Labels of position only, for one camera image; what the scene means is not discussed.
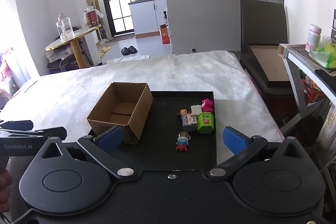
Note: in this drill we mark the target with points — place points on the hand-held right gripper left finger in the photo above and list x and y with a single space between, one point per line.
109 138

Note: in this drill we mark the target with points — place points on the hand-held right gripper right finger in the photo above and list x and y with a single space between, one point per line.
233 141

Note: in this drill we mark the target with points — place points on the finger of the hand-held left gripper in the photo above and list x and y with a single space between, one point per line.
18 124
50 132

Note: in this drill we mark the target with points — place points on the brown cardboard box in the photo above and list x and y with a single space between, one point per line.
134 119

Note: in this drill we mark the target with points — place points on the green cube toy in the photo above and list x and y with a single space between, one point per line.
206 123

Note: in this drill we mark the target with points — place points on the pink toy figure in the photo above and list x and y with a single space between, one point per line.
207 104

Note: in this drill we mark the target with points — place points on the blue rabbit cube toy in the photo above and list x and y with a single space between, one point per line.
189 126

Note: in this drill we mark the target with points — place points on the white charger plug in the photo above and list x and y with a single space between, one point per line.
196 109

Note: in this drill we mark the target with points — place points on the blue masked toy figure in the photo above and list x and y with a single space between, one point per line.
182 144

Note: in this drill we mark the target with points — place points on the black tray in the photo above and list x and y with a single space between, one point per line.
162 134

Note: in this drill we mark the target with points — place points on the small brown-haired doll figure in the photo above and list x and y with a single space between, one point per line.
183 112

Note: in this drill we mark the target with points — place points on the person's left hand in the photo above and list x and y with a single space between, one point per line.
4 190

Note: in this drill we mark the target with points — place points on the floral curtain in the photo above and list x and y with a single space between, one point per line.
10 71

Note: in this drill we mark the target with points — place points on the dark round stool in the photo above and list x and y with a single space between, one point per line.
63 66

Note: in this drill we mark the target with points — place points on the white power strip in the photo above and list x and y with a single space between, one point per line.
57 54

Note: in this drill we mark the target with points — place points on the white floor towel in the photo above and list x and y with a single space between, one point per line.
126 59

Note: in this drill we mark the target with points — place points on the yellow slipper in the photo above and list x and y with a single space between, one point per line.
105 49
102 54

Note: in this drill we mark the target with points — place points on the red plastic crate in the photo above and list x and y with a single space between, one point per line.
312 91

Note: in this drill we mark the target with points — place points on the round gold-edged table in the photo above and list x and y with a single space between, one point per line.
76 39

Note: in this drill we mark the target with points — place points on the brown door mat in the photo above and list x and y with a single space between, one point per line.
123 38

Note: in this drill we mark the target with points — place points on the white floor stand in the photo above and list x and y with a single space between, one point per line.
101 35

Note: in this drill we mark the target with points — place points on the clear glass jar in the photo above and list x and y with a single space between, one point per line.
64 28

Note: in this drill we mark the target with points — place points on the orange cardboard box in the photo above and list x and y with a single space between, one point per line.
164 35

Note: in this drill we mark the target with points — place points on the red box in plastic bag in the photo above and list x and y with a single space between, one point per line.
91 18

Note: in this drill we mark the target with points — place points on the dark grey upright board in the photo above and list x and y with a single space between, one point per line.
262 22

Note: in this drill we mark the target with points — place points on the green wipes packet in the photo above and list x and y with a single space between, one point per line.
324 57

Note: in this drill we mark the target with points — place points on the white kitchen base cabinet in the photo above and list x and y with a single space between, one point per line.
144 16

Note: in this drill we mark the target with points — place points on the white jar pink label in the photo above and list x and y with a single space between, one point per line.
313 37

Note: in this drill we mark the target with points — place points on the black spray bottle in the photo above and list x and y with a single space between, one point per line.
165 19

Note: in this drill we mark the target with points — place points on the white frame shelf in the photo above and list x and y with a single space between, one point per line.
294 66

